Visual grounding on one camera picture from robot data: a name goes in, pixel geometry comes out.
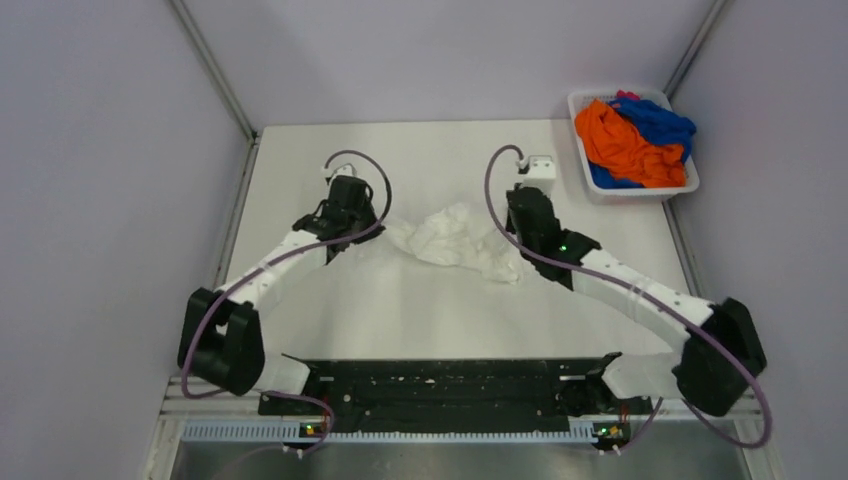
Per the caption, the blue t-shirt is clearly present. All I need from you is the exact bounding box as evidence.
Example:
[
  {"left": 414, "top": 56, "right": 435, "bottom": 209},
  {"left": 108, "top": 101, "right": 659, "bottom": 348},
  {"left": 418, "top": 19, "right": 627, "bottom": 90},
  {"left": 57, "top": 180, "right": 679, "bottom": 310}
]
[{"left": 589, "top": 97, "right": 697, "bottom": 189}]

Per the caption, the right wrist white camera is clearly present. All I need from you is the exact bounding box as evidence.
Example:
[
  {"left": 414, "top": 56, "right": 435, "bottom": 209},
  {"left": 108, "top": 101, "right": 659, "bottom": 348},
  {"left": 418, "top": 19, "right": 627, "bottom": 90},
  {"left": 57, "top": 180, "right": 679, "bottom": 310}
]
[{"left": 516, "top": 155, "right": 557, "bottom": 196}]

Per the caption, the purple cable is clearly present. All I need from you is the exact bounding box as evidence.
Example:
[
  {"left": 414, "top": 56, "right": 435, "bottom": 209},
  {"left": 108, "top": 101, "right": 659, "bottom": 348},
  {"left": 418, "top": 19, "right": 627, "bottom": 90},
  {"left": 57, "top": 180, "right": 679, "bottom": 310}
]
[
  {"left": 180, "top": 149, "right": 393, "bottom": 401},
  {"left": 483, "top": 144, "right": 774, "bottom": 450}
]

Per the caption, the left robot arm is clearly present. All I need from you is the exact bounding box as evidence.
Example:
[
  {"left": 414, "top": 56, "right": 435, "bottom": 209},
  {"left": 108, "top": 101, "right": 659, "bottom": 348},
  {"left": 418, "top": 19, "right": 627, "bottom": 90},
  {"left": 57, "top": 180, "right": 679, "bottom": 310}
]
[{"left": 177, "top": 174, "right": 383, "bottom": 414}]

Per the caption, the white printed t-shirt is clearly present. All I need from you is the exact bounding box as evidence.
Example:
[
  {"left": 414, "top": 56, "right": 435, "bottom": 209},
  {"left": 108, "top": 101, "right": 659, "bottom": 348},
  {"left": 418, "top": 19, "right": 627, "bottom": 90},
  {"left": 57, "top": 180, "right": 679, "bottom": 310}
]
[{"left": 385, "top": 203, "right": 525, "bottom": 284}]

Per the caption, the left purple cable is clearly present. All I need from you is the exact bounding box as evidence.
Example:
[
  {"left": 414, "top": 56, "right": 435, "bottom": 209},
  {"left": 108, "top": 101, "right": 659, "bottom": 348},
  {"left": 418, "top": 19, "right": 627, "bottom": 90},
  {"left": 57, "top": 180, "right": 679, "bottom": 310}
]
[{"left": 180, "top": 149, "right": 393, "bottom": 401}]

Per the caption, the corner metal post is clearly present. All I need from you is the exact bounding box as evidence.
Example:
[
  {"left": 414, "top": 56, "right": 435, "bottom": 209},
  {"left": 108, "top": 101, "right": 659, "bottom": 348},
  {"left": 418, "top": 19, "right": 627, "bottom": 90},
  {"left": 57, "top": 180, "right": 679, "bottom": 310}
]
[
  {"left": 663, "top": 0, "right": 734, "bottom": 100},
  {"left": 165, "top": 0, "right": 257, "bottom": 142}
]

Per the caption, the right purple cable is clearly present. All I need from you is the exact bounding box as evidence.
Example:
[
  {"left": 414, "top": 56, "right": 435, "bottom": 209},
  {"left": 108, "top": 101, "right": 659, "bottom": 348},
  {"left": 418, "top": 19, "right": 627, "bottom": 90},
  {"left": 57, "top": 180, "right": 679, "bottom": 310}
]
[{"left": 483, "top": 144, "right": 774, "bottom": 450}]

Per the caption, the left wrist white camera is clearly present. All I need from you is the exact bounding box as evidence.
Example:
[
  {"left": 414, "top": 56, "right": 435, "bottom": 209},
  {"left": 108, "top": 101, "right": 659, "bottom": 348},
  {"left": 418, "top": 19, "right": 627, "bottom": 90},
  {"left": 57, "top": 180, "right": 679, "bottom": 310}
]
[{"left": 322, "top": 163, "right": 357, "bottom": 183}]

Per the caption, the left corner metal post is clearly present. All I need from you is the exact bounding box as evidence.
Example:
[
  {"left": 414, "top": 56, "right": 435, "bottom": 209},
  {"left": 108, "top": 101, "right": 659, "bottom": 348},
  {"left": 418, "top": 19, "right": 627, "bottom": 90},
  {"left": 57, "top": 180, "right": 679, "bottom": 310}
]
[{"left": 165, "top": 0, "right": 257, "bottom": 142}]

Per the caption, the pink t-shirt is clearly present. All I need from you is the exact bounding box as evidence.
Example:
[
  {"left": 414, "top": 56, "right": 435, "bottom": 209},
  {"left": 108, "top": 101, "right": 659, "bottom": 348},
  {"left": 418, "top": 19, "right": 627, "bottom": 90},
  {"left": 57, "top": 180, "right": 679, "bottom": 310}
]
[{"left": 616, "top": 90, "right": 641, "bottom": 101}]

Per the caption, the white plastic basket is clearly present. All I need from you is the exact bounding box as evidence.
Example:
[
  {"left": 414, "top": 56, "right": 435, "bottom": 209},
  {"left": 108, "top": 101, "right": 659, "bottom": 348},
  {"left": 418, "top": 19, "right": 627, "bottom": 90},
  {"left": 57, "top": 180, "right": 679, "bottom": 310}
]
[{"left": 567, "top": 86, "right": 700, "bottom": 205}]

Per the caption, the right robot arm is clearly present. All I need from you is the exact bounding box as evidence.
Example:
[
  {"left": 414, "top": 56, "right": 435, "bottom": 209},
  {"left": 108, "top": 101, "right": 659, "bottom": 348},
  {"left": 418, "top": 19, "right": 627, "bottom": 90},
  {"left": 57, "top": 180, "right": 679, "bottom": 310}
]
[{"left": 506, "top": 185, "right": 767, "bottom": 417}]

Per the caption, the orange t-shirt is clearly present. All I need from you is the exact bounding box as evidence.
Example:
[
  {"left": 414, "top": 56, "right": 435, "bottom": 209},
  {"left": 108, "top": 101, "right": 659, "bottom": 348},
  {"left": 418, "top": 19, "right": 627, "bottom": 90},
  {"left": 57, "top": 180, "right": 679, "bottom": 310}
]
[{"left": 575, "top": 99, "right": 686, "bottom": 188}]

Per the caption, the right corner metal post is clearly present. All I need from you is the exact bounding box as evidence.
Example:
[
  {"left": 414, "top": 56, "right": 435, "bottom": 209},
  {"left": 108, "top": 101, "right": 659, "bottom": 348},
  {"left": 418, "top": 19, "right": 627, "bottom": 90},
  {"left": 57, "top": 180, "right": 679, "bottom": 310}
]
[{"left": 663, "top": 0, "right": 734, "bottom": 100}]

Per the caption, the wrist white camera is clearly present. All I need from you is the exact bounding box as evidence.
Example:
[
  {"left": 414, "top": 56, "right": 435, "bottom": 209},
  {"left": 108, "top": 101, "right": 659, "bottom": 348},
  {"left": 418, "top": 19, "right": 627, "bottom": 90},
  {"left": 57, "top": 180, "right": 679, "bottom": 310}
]
[
  {"left": 322, "top": 163, "right": 357, "bottom": 183},
  {"left": 516, "top": 155, "right": 557, "bottom": 196}
]

